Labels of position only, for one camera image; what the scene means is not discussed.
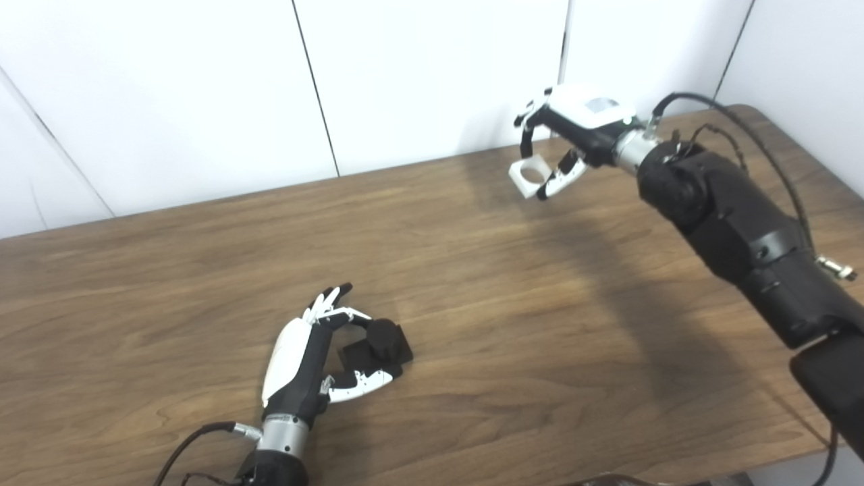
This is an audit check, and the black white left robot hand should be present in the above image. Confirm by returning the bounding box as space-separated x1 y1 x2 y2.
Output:
261 283 406 426

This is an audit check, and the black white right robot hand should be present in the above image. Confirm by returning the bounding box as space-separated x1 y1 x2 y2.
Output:
513 84 639 201

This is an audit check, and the white square piece with hole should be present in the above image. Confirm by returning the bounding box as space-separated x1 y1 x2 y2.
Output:
509 155 551 199

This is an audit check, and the black peg with square base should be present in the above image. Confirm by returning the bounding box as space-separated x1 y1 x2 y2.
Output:
340 319 414 373

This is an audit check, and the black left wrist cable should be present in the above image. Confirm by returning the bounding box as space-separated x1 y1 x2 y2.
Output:
154 422 263 486

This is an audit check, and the thin right arm wire bundle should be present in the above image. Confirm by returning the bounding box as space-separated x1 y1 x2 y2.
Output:
674 124 751 178

